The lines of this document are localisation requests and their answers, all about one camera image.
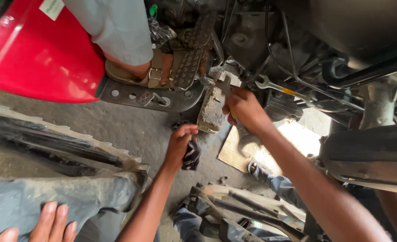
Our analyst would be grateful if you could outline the steel footrest plate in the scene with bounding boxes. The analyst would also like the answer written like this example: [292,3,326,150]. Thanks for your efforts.
[95,75,206,113]

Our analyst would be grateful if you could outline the tan buckled sandal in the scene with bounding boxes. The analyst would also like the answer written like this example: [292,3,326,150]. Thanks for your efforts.
[104,49,186,90]

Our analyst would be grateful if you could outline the large steel wrench yellow label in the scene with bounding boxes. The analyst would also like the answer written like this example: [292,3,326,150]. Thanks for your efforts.
[215,76,264,158]

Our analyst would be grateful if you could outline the person's sandalled foot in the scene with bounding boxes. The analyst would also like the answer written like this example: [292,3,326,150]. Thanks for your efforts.
[248,161,272,180]

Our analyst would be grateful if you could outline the dark cloth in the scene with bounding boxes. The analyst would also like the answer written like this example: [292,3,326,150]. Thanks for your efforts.
[181,140,202,171]

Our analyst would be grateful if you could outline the small cross-hatched pedal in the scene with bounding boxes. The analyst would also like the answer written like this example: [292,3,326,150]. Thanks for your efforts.
[137,90,171,108]

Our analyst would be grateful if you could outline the white sticker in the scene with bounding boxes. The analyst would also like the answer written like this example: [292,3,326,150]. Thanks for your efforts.
[39,0,65,21]

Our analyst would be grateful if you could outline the dusty metal linkage assembly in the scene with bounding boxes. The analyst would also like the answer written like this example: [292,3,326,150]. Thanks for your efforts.
[169,182,322,242]

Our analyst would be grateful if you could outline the perforated metal pedal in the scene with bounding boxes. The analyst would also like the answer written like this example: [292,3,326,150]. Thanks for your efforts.
[172,13,216,91]

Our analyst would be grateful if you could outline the person's right hand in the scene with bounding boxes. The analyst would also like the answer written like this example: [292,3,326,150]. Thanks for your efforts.
[222,87,273,136]

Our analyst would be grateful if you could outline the black metal rods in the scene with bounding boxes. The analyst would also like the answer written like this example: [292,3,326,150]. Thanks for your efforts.
[0,112,124,176]

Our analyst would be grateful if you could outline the flat cardboard piece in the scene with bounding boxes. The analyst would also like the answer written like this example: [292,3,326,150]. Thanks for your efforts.
[217,125,321,174]

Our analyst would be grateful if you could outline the person's left hand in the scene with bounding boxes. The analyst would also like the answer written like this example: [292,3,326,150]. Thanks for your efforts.
[164,124,199,169]

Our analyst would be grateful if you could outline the dusty grey metal panel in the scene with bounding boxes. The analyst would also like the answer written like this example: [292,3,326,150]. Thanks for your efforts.
[0,101,151,242]

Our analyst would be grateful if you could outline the crumpled clear plastic wrap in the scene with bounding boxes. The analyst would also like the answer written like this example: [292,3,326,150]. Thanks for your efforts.
[148,17,177,50]

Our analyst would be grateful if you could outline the tractor engine underside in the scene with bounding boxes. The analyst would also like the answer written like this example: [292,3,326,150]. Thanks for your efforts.
[145,0,397,132]

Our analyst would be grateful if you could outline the thick black hose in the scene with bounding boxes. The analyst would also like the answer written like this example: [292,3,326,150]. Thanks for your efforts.
[321,50,397,90]

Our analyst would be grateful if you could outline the slim steel combination wrench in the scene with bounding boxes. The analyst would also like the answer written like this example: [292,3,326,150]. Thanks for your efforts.
[255,74,317,103]

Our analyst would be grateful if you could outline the person's blue jeans leg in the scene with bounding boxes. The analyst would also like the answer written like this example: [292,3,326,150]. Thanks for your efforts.
[172,207,221,242]
[265,174,308,212]

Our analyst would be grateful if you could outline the red tractor fender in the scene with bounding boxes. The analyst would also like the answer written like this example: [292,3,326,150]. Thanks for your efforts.
[0,0,106,104]

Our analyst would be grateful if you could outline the rough concrete block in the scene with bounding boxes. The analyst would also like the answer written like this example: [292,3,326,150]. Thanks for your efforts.
[196,65,243,134]

